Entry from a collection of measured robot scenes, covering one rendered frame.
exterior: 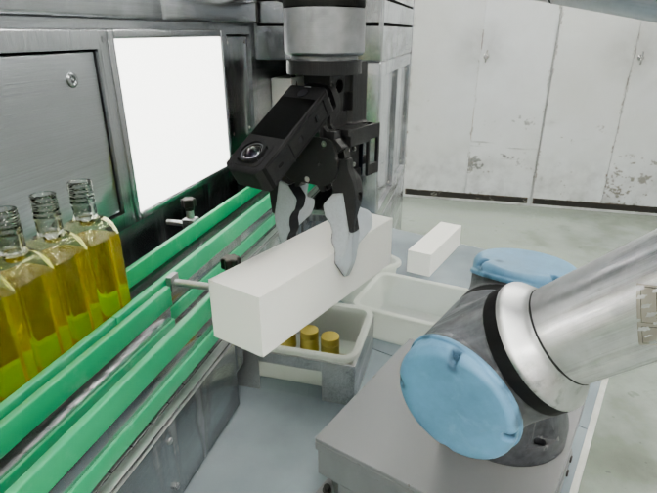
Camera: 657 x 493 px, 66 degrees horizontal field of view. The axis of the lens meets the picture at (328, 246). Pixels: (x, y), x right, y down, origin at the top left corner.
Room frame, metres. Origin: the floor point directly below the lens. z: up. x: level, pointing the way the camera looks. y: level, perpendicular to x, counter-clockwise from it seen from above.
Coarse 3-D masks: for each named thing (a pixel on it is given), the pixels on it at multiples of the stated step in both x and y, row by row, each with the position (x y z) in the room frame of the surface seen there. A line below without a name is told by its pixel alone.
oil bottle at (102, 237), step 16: (80, 224) 0.60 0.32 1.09; (96, 224) 0.61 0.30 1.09; (112, 224) 0.63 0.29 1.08; (96, 240) 0.59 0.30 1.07; (112, 240) 0.62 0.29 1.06; (96, 256) 0.59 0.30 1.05; (112, 256) 0.62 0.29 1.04; (96, 272) 0.59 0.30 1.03; (112, 272) 0.61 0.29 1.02; (112, 288) 0.61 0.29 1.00; (128, 288) 0.64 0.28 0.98; (112, 304) 0.60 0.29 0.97
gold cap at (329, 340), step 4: (328, 332) 0.78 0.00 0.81; (332, 332) 0.78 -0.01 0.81; (324, 336) 0.77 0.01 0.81; (328, 336) 0.77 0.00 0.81; (332, 336) 0.77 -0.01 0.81; (336, 336) 0.77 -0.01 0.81; (324, 340) 0.76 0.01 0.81; (328, 340) 0.75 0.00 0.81; (332, 340) 0.75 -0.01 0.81; (336, 340) 0.76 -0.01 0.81; (324, 344) 0.76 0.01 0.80; (328, 344) 0.75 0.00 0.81; (332, 344) 0.75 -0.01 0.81; (336, 344) 0.76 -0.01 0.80; (324, 348) 0.76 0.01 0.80; (328, 348) 0.75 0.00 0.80; (332, 348) 0.75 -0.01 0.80; (336, 348) 0.76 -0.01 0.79; (328, 352) 0.75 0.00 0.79; (332, 352) 0.75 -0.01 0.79; (336, 352) 0.76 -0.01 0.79
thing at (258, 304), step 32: (320, 224) 0.55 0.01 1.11; (384, 224) 0.55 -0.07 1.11; (256, 256) 0.46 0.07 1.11; (288, 256) 0.46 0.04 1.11; (320, 256) 0.46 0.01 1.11; (384, 256) 0.56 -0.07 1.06; (224, 288) 0.40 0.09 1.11; (256, 288) 0.39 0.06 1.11; (288, 288) 0.41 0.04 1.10; (320, 288) 0.45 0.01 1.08; (352, 288) 0.50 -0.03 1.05; (224, 320) 0.40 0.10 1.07; (256, 320) 0.38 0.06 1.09; (288, 320) 0.40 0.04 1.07; (256, 352) 0.38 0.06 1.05
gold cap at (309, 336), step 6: (300, 330) 0.79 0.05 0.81; (306, 330) 0.79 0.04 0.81; (312, 330) 0.79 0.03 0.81; (318, 330) 0.79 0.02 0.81; (300, 336) 0.78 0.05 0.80; (306, 336) 0.77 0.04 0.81; (312, 336) 0.78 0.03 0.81; (318, 336) 0.79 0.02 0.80; (300, 342) 0.79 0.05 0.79; (306, 342) 0.77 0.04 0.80; (312, 342) 0.78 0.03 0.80; (318, 342) 0.79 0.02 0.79; (306, 348) 0.77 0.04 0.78; (312, 348) 0.77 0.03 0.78; (318, 348) 0.78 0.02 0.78
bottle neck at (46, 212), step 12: (36, 192) 0.57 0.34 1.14; (48, 192) 0.57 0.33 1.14; (36, 204) 0.55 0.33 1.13; (48, 204) 0.55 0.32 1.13; (36, 216) 0.55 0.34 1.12; (48, 216) 0.55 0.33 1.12; (60, 216) 0.57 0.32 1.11; (36, 228) 0.55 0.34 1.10; (48, 228) 0.55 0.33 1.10; (60, 228) 0.56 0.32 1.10
